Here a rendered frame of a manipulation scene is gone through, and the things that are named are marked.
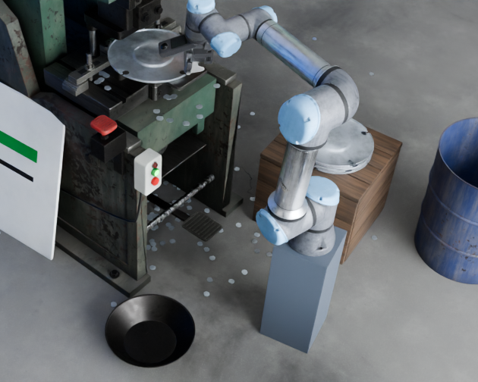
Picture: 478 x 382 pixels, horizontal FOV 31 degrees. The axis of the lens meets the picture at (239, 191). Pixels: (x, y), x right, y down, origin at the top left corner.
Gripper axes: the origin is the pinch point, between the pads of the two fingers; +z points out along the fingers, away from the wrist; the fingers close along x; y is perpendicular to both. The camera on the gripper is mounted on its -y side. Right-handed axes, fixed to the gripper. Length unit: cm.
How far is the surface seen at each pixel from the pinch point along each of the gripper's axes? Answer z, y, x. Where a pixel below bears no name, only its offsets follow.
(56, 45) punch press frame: 11.9, -39.9, 19.7
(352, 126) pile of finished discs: 44, 66, 3
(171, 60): 3.3, -3.8, 6.6
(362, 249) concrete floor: 72, 69, -35
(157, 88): 10.2, -8.4, 0.7
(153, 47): 5.1, -8.8, 13.2
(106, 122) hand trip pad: -3.2, -25.5, -19.5
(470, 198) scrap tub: 27, 96, -37
